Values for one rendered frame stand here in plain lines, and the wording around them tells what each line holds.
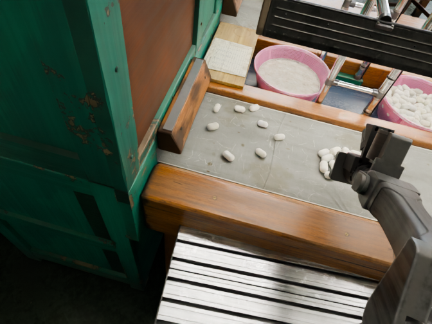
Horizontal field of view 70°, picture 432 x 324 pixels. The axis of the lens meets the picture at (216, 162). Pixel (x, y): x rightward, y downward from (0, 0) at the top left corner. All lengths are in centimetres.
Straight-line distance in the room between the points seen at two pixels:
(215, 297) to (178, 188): 26
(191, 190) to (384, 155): 41
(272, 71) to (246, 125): 30
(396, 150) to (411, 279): 30
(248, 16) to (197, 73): 59
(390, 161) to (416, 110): 64
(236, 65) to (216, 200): 50
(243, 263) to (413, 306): 47
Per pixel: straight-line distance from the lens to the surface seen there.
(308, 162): 89
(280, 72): 115
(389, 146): 62
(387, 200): 52
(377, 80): 134
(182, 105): 77
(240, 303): 76
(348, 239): 79
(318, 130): 99
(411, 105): 126
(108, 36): 42
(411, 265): 38
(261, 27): 70
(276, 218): 74
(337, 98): 124
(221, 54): 109
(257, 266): 79
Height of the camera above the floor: 140
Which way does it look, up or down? 53 degrees down
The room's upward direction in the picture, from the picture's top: 11 degrees clockwise
